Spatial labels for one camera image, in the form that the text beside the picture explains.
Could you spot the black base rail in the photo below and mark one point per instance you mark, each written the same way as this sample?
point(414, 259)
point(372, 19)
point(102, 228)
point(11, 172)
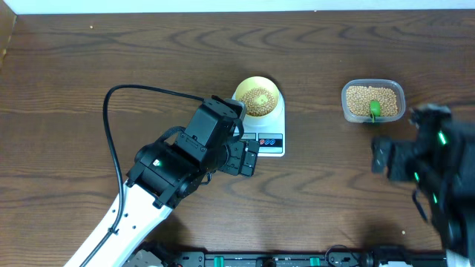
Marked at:
point(153, 254)

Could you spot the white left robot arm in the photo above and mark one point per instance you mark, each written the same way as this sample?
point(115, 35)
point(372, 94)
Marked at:
point(164, 173)

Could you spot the green plastic measuring scoop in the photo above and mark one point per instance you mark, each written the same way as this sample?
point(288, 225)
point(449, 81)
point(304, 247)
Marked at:
point(375, 110)

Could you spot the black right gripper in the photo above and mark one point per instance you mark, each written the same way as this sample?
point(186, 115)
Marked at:
point(400, 151)

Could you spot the white digital kitchen scale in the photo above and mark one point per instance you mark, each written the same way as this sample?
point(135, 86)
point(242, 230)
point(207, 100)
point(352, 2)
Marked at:
point(269, 132)

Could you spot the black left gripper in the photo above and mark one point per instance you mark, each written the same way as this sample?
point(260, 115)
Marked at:
point(233, 165)

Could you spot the soybeans in yellow bowl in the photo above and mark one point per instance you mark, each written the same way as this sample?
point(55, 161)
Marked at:
point(259, 102)

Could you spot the cardboard side panel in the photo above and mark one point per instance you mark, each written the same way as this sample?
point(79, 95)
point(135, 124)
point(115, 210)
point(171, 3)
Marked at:
point(7, 23)

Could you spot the yellow plastic bowl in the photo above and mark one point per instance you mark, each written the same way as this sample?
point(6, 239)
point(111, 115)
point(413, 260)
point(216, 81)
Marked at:
point(259, 82)

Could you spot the clear container of soybeans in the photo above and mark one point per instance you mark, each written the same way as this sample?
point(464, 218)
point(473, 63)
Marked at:
point(357, 95)

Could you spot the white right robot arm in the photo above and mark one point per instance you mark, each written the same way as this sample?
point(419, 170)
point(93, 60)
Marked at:
point(441, 162)

